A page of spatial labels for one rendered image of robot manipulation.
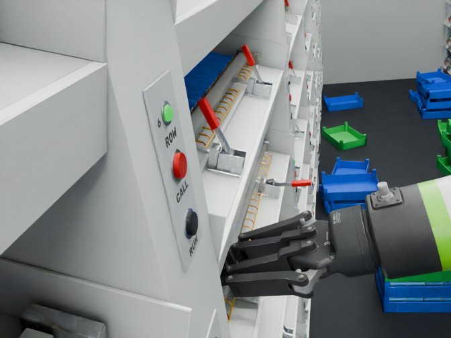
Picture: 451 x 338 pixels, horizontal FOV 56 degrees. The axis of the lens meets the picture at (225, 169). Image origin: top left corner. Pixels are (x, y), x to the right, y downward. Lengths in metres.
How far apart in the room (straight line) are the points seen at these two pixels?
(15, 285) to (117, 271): 0.07
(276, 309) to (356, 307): 1.08
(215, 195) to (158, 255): 0.21
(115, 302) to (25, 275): 0.06
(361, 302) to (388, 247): 1.50
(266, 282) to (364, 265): 0.10
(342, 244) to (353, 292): 1.52
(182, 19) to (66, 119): 0.15
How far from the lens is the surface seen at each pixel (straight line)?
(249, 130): 0.60
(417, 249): 0.45
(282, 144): 0.96
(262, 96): 0.73
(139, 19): 0.24
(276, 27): 0.89
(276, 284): 0.47
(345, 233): 0.46
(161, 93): 0.25
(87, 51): 0.20
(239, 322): 0.57
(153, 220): 0.24
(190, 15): 0.32
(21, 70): 0.19
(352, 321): 1.87
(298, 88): 1.42
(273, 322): 0.84
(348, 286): 2.01
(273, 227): 0.54
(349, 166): 2.90
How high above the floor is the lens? 1.36
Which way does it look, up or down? 27 degrees down
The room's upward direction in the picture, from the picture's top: 9 degrees counter-clockwise
